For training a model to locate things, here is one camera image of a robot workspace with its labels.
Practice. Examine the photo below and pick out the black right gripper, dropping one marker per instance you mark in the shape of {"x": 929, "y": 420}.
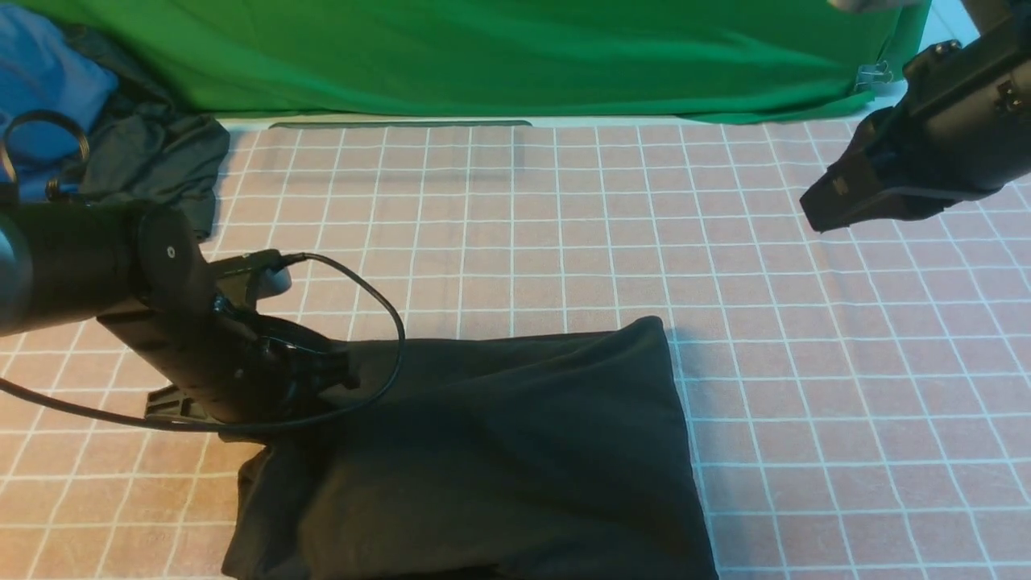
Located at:
{"x": 960, "y": 133}

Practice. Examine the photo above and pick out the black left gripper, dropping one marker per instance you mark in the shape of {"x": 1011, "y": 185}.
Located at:
{"x": 229, "y": 369}

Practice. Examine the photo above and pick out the dark gray long-sleeve shirt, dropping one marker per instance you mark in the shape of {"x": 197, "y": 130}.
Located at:
{"x": 551, "y": 457}

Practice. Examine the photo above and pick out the gray left robot arm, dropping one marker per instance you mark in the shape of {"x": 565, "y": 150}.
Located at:
{"x": 63, "y": 264}

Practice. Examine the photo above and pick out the metal binder clip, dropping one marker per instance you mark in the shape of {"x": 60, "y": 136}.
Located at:
{"x": 870, "y": 76}

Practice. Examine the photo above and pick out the dark teal crumpled garment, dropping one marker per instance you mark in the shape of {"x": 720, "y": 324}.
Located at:
{"x": 146, "y": 145}

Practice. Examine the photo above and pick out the green backdrop cloth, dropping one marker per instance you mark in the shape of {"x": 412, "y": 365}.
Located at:
{"x": 738, "y": 62}

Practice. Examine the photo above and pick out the pink grid tablecloth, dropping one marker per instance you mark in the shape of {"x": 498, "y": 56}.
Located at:
{"x": 858, "y": 401}

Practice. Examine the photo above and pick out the blue crumpled garment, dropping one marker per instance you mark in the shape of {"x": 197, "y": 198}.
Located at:
{"x": 51, "y": 98}

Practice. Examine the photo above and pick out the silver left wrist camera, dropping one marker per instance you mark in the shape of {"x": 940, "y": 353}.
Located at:
{"x": 244, "y": 280}

